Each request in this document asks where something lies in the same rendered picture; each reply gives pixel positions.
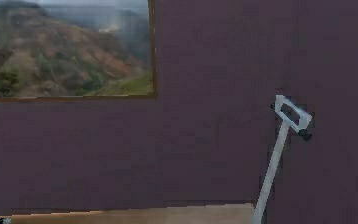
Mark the framed landscape picture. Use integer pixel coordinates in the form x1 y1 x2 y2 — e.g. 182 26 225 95
0 0 158 102

